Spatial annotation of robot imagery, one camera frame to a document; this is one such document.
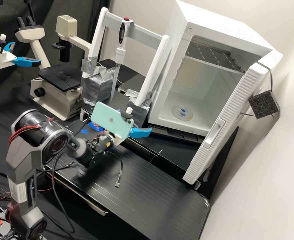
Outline black cable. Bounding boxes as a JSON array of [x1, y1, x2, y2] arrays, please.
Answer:
[[51, 152, 76, 234], [104, 151, 124, 188]]

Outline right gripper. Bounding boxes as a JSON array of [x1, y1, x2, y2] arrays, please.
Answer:
[[111, 127, 153, 146]]

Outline right wrist camera phone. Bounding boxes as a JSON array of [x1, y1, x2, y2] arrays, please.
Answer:
[[90, 101, 135, 139]]

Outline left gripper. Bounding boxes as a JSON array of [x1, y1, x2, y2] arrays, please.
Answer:
[[0, 42, 42, 70]]

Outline incubator door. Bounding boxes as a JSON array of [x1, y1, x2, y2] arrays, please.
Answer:
[[182, 52, 280, 186]]

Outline pipette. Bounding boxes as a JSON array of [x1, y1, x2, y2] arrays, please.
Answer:
[[110, 17, 133, 103]]

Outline petri dish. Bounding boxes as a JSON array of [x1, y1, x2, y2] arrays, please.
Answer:
[[171, 105, 195, 120]]

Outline white pipette stand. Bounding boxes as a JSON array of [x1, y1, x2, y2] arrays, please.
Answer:
[[80, 7, 171, 128]]

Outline cream microscope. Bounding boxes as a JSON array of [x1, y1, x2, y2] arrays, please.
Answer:
[[14, 15, 93, 122]]

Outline white incubator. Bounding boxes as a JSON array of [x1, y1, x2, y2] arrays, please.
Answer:
[[147, 0, 284, 137]]

